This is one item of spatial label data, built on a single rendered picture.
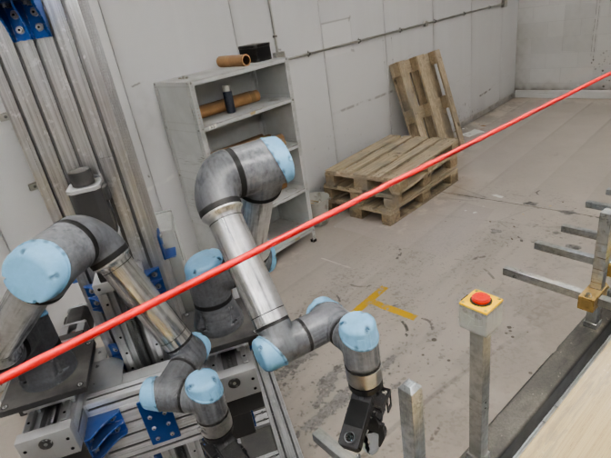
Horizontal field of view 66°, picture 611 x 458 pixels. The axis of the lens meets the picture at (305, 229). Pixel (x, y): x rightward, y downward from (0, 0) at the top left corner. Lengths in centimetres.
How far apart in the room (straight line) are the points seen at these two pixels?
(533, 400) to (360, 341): 84
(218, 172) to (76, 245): 32
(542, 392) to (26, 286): 144
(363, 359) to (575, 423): 59
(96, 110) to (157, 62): 220
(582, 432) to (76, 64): 151
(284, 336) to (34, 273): 49
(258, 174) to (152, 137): 253
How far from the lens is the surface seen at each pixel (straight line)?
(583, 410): 139
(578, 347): 188
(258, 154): 105
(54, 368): 150
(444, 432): 247
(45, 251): 102
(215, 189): 101
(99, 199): 137
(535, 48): 859
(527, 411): 163
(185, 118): 331
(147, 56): 354
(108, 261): 113
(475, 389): 129
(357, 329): 92
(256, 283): 97
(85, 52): 138
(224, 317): 141
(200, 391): 108
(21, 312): 116
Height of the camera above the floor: 187
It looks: 25 degrees down
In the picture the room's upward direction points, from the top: 9 degrees counter-clockwise
